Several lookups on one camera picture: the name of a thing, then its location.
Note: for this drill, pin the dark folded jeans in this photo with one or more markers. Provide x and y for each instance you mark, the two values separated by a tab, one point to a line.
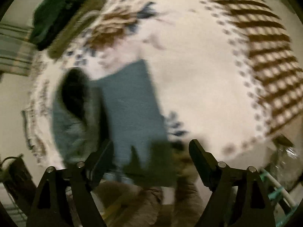
56	16

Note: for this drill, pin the bed with floral cover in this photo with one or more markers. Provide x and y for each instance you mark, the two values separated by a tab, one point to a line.
201	75

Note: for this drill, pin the teal plaid curtain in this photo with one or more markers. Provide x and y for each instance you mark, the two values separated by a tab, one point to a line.
14	49

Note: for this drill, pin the brown checkered bed sheet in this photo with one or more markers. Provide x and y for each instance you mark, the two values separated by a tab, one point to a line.
267	52

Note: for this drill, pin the teal plastic rack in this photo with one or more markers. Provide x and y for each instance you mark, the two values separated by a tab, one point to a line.
279	194

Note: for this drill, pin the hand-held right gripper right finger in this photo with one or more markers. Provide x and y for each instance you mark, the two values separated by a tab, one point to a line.
201	160

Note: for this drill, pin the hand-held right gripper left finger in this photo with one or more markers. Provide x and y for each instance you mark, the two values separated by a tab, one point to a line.
102	162

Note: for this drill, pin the olive folded pants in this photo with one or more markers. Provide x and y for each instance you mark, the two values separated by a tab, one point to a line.
75	33

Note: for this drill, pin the blue jeans pants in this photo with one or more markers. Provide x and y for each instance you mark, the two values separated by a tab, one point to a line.
132	113

